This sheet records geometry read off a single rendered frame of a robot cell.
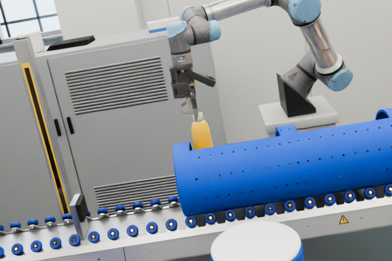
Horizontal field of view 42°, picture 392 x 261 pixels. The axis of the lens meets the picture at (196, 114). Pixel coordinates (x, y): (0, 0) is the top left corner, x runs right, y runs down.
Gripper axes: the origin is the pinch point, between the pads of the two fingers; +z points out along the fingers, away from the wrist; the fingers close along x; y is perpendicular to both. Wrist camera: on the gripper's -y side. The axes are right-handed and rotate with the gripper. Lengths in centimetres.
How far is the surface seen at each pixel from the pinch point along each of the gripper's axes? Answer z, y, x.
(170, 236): 42.0, 17.4, 12.6
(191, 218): 36.5, 8.2, 11.2
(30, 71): -22, 68, -29
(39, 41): -18, 107, -173
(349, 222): 46, -50, 14
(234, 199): 29.8, -8.9, 14.1
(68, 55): -8, 83, -151
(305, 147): 14.9, -36.9, 11.5
